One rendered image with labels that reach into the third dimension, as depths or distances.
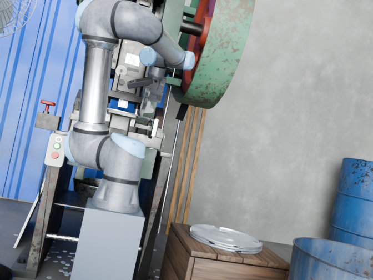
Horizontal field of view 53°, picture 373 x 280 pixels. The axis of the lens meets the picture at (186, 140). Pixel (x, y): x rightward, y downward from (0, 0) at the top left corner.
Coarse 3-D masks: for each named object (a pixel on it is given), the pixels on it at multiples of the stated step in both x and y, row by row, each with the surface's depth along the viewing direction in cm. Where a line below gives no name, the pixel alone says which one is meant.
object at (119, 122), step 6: (114, 114) 177; (120, 114) 166; (126, 114) 167; (132, 114) 168; (114, 120) 178; (120, 120) 178; (126, 120) 179; (108, 126) 178; (114, 126) 178; (120, 126) 178; (126, 126) 179; (114, 132) 178; (120, 132) 178; (126, 132) 179
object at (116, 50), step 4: (120, 40) 183; (116, 48) 183; (116, 52) 183; (116, 56) 183; (112, 60) 182; (116, 60) 183; (112, 64) 183; (112, 68) 183; (148, 68) 186; (112, 72) 194; (144, 76) 189
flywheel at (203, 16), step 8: (200, 0) 225; (208, 0) 219; (200, 8) 226; (208, 8) 217; (200, 16) 228; (208, 16) 210; (208, 24) 197; (192, 40) 233; (200, 40) 200; (192, 48) 233; (200, 48) 212; (200, 56) 208; (184, 72) 227; (192, 72) 221; (184, 80) 221; (184, 88) 216
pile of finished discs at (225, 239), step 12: (192, 228) 150; (204, 228) 155; (216, 228) 162; (228, 228) 162; (204, 240) 137; (216, 240) 138; (228, 240) 142; (240, 240) 145; (252, 240) 151; (240, 252) 135; (252, 252) 136
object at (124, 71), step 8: (128, 40) 188; (120, 48) 187; (128, 48) 188; (136, 48) 188; (120, 56) 187; (128, 56) 188; (136, 56) 188; (120, 64) 187; (128, 64) 188; (136, 64) 189; (120, 72) 186; (128, 72) 188; (136, 72) 189; (144, 72) 190; (120, 80) 184; (128, 80) 185; (112, 88) 186; (120, 88) 184; (136, 88) 186
